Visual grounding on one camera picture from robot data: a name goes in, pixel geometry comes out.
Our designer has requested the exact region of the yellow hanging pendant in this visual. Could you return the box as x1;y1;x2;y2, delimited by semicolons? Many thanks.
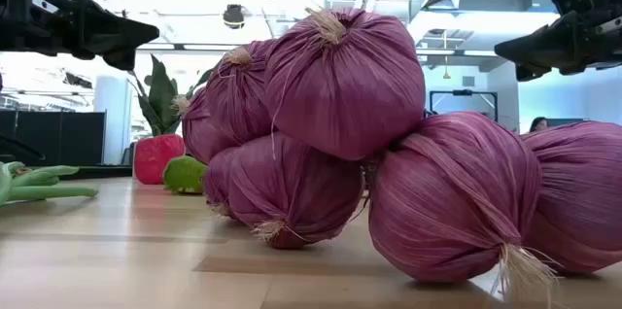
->
440;29;452;81

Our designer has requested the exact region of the purple raffia onion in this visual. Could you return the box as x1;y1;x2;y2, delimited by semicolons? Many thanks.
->
226;131;366;251
519;120;622;276
203;39;278;145
367;110;560;305
202;146;240;221
172;86;239;165
263;6;428;162

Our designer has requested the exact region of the black ceiling dome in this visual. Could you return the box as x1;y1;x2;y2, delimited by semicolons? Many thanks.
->
223;3;246;30

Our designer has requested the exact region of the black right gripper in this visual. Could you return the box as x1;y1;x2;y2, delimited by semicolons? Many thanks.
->
494;0;622;83

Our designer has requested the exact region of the black low platform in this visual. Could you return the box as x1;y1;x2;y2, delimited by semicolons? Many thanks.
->
60;165;133;180

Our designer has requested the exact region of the ceiling light strip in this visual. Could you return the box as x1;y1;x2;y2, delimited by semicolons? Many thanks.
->
415;48;498;57
135;43;239;52

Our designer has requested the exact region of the dark monitor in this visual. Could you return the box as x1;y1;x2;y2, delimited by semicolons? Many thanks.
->
547;118;592;128

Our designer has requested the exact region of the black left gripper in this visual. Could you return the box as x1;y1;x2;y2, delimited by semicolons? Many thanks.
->
0;0;160;72

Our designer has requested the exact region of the green onion bunch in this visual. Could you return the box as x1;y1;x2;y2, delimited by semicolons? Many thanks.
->
0;160;100;207

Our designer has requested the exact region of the green lime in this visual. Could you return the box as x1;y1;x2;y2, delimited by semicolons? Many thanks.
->
161;154;209;196

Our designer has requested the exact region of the white round column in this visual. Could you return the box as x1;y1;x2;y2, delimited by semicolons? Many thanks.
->
93;75;133;165

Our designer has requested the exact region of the black metal frame stand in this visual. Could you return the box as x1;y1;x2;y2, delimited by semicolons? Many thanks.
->
429;88;500;123

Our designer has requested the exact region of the dark green leafy plant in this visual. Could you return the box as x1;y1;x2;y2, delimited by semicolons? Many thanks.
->
126;53;215;138

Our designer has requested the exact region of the black office partition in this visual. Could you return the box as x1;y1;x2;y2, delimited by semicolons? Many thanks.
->
0;109;107;167

